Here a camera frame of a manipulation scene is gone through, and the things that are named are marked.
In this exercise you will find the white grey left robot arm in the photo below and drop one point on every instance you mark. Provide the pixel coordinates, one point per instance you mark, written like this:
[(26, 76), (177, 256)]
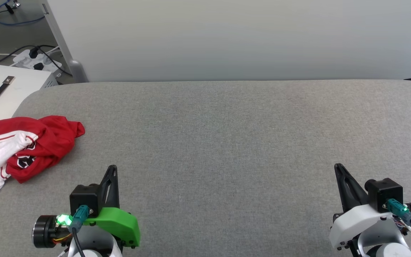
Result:
[(98, 247)]

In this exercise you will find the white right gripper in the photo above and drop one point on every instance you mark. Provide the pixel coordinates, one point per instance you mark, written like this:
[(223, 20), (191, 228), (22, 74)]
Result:
[(355, 225)]

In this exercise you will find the white power strip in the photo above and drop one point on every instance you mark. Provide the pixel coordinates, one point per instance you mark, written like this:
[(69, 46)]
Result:
[(23, 59)]

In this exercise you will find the white partition panel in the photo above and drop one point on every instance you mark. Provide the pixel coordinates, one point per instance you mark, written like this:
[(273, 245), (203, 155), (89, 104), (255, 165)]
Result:
[(244, 35)]

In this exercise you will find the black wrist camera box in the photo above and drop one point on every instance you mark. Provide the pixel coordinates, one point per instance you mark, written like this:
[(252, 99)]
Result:
[(384, 194), (84, 198)]

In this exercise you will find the black power plug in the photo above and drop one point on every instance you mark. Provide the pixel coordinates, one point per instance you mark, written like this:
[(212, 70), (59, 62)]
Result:
[(38, 66)]

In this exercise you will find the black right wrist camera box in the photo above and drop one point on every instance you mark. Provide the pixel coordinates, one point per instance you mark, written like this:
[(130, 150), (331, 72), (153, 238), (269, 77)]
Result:
[(384, 194)]

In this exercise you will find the red and white basketball jersey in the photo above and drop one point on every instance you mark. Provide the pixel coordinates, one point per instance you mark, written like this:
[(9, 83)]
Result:
[(48, 142)]

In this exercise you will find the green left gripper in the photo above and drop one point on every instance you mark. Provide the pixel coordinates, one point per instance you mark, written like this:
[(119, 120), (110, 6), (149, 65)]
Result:
[(120, 225)]

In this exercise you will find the grey metal partition post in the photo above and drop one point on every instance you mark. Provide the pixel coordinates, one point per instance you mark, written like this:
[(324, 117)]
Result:
[(79, 71)]

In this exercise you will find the white equipment box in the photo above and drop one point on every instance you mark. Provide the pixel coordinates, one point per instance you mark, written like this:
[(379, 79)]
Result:
[(23, 82)]

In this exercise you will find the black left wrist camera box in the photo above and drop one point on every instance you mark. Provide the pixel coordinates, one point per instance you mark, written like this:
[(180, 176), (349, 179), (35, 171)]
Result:
[(84, 198)]

